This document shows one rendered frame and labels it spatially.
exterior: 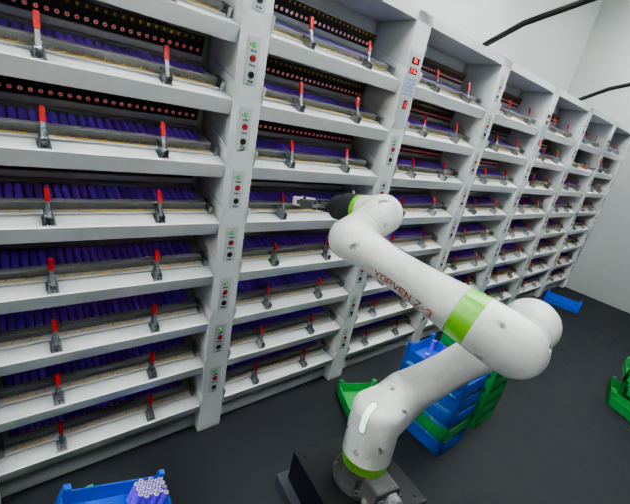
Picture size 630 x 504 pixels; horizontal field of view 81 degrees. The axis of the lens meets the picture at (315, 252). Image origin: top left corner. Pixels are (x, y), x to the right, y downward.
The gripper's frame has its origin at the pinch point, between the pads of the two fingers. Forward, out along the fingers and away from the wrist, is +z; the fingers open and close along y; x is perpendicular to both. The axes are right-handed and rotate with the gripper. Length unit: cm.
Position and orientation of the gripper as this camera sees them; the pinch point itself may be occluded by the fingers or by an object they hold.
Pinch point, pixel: (303, 201)
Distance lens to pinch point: 127.0
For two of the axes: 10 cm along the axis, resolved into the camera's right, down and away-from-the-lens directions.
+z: -6.4, -2.1, 7.4
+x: 0.7, -9.8, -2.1
